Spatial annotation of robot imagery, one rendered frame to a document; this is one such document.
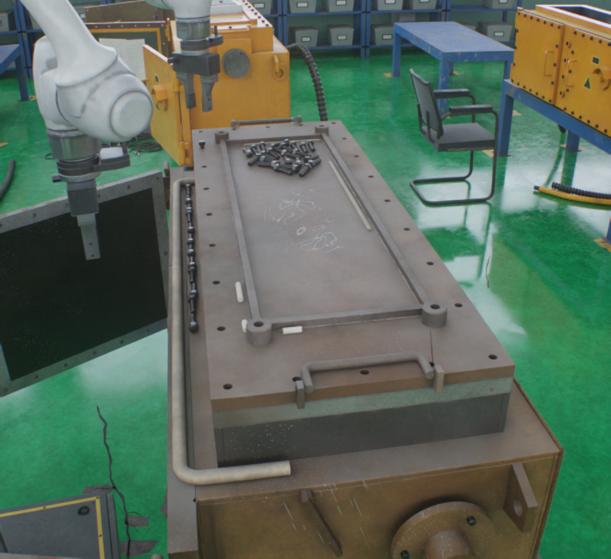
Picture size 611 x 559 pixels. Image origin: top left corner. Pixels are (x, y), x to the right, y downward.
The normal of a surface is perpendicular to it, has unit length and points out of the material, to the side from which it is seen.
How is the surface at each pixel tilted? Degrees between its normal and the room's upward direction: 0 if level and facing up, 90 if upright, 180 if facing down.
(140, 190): 90
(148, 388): 0
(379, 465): 0
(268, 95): 90
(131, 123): 97
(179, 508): 0
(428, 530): 90
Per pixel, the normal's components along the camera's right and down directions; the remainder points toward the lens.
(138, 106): 0.68, 0.47
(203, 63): -0.59, 0.40
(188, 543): -0.02, -0.88
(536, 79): -0.98, 0.10
